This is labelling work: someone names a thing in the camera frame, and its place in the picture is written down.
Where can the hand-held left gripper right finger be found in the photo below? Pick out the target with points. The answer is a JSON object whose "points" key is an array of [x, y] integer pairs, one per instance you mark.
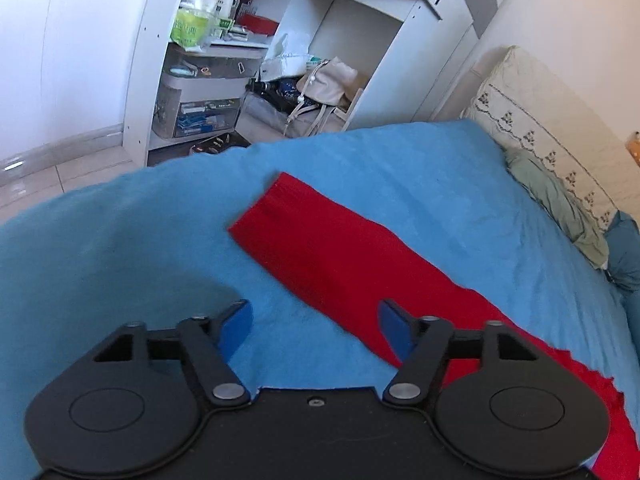
{"points": [[395, 332]]}

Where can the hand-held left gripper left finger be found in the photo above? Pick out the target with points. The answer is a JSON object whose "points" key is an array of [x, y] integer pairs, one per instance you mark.
{"points": [[236, 331]]}

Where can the red knitted cloth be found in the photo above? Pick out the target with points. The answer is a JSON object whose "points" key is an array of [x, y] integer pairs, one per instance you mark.
{"points": [[325, 250]]}

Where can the blue fleece blanket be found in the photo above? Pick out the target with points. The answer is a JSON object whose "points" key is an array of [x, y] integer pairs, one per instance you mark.
{"points": [[125, 240]]}

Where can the pale green cloth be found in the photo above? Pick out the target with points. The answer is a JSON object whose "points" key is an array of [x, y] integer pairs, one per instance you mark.
{"points": [[555, 195]]}

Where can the clear plastic drawer unit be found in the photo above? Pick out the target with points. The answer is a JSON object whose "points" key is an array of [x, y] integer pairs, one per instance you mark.
{"points": [[170, 105]]}

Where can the teal pillow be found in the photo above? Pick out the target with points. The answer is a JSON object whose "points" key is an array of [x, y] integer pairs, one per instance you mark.
{"points": [[625, 250]]}

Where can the beige handbag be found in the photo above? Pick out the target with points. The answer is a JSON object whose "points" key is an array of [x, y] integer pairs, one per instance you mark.
{"points": [[327, 82]]}

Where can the cream floral pillow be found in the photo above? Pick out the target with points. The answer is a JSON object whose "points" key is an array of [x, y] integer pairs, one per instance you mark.
{"points": [[540, 105]]}

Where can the white plastic bag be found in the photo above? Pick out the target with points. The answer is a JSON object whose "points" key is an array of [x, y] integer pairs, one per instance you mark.
{"points": [[287, 60]]}

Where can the white shelf unit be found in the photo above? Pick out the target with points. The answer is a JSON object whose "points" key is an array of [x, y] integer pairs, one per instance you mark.
{"points": [[375, 50]]}

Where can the orange plush toy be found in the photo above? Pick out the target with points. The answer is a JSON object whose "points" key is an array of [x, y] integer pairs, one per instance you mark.
{"points": [[635, 147]]}

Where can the red box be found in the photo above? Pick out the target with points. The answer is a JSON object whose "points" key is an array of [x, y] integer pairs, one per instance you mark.
{"points": [[259, 25]]}

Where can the green tissue pack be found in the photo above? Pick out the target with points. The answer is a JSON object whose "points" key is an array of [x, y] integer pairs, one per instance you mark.
{"points": [[190, 27]]}

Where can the dark brown bottle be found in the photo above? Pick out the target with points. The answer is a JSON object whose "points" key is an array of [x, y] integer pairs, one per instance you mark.
{"points": [[245, 2]]}

